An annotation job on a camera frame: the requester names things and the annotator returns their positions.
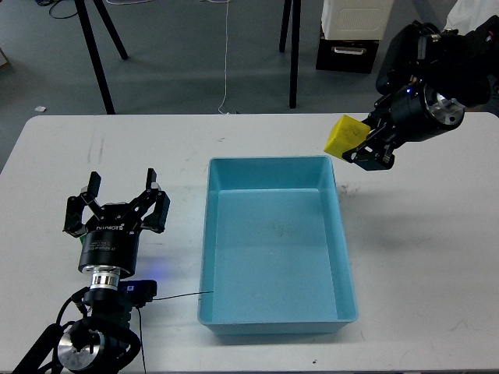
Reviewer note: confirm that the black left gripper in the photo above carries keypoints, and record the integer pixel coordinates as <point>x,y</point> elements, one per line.
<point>112,233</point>

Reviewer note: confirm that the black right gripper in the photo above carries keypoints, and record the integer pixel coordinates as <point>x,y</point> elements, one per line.
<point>413,113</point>

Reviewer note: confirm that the yellow block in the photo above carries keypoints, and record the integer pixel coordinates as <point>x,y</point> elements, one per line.
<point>345,136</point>

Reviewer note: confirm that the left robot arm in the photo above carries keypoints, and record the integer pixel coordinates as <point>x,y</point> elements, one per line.
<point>102,341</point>

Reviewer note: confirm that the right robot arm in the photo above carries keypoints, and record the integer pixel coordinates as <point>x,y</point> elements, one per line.
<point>427,80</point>

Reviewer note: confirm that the black storage box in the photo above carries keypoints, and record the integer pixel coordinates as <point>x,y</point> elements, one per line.
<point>356,56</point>

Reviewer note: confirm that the light blue plastic box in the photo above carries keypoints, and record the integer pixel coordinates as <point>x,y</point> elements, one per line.
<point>275,258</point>

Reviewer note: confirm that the white air purifier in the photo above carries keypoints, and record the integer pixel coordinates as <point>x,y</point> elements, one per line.
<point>353,20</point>

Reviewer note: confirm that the seated person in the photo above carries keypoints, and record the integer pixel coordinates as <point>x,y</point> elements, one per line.
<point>467,15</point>

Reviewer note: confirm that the black tripod legs right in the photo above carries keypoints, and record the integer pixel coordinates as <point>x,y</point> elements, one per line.
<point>290,27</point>

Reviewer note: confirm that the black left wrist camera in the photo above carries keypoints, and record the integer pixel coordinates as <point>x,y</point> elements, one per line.
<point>140,292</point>

